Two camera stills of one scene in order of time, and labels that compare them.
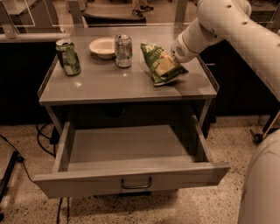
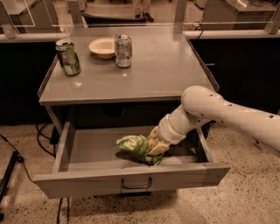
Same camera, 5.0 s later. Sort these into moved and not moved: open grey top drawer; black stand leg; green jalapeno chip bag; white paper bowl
Moved: green jalapeno chip bag
Not moved: white paper bowl; open grey top drawer; black stand leg
